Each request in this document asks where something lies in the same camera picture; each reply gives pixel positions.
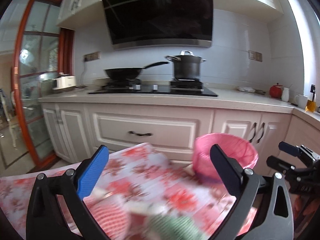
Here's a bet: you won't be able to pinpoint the bin with pink bag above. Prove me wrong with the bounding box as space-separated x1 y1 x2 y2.
192 133 259 181

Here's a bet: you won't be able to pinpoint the red-framed glass sliding door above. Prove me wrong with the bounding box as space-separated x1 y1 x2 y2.
12 0 76 168

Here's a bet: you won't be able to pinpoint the white rice cooker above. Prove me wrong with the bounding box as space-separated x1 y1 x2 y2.
52 73 77 92

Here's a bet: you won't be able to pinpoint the amber oil bottle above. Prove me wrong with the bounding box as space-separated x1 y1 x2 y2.
305 84 318 113

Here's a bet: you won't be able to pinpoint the wall outlet strip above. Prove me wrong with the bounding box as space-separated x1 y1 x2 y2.
84 52 101 62

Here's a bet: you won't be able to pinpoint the red apple-shaped jar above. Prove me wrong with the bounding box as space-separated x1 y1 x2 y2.
269 83 283 99

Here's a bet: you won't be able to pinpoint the pink floral tablecloth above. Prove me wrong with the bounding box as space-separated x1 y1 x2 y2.
0 142 260 240

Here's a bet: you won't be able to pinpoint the black lidded stock pot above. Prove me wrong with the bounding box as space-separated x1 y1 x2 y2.
166 50 207 80

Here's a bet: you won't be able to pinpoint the black power cord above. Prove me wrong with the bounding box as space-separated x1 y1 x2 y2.
75 60 88 89

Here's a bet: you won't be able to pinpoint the green zigzag patterned cloth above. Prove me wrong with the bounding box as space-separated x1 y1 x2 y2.
147 214 208 240

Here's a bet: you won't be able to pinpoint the white wall cabinets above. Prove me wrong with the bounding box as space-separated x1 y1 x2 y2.
55 0 284 29

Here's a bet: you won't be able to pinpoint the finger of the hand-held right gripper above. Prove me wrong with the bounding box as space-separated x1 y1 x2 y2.
266 156 297 181
279 141 320 161

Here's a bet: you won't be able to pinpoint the white mug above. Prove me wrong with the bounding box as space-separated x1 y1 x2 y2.
294 94 308 109

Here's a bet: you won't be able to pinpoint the black wok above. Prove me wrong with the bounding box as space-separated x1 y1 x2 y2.
104 61 169 81

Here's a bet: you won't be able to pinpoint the black glass gas stove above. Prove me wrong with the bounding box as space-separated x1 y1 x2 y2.
87 78 218 98

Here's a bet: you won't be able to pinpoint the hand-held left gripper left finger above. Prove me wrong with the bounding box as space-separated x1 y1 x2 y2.
26 145 110 240

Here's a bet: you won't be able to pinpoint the gold wall socket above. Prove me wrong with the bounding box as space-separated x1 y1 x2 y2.
248 50 263 62

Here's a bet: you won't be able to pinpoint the black range hood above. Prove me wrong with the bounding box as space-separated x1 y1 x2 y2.
101 0 215 51

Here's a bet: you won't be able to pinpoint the person's right hand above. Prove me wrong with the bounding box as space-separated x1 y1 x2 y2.
293 194 320 232

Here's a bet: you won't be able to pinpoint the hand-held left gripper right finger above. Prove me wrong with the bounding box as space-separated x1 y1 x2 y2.
210 144 294 240

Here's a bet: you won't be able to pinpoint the white upholstered dining chair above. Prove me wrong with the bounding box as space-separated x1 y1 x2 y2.
4 90 23 148

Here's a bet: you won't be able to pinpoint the white base cabinets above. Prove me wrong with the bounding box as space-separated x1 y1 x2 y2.
39 90 320 178

